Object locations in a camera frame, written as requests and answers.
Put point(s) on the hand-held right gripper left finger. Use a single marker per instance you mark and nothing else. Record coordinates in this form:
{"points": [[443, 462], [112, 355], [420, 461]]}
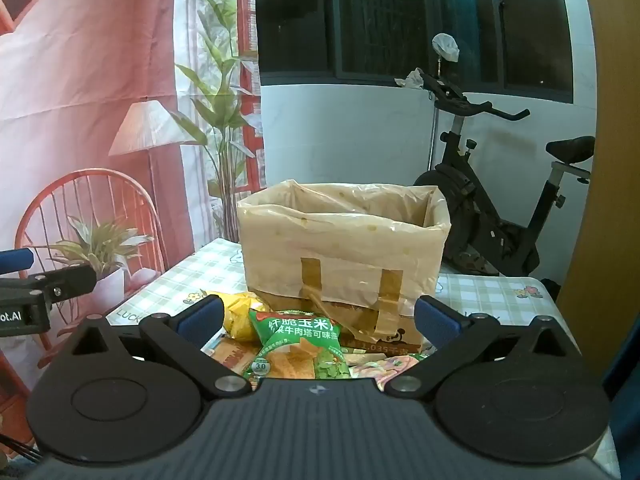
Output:
{"points": [[202, 317]]}

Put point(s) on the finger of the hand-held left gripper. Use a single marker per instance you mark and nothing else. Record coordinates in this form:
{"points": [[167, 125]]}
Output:
{"points": [[15, 260], [65, 280]]}

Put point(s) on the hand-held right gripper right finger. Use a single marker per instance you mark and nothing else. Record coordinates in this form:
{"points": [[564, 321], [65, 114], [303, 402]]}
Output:
{"points": [[440, 320]]}

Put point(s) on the green snack packet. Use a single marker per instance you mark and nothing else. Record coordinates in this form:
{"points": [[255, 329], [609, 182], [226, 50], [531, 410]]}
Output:
{"points": [[295, 340]]}

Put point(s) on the yellow snack packet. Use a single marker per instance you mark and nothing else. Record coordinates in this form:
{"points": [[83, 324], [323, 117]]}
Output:
{"points": [[242, 315]]}

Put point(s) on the pale printed snack packet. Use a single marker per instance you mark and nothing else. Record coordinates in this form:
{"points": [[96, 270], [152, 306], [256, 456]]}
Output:
{"points": [[375, 367]]}

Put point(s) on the black exercise bike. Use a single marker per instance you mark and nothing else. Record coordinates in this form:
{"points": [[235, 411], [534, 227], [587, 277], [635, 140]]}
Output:
{"points": [[480, 220]]}

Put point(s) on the wooden door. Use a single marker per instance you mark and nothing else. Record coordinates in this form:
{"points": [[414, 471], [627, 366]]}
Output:
{"points": [[600, 260]]}

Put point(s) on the printed backdrop cloth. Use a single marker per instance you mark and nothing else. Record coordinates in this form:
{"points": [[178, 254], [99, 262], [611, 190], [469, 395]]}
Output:
{"points": [[75, 85]]}

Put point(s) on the crumpled white cloth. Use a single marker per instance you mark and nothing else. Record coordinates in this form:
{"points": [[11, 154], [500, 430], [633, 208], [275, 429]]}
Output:
{"points": [[410, 80]]}

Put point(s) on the white plastic bag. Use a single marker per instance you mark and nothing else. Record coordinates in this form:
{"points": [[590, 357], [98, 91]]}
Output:
{"points": [[445, 45]]}

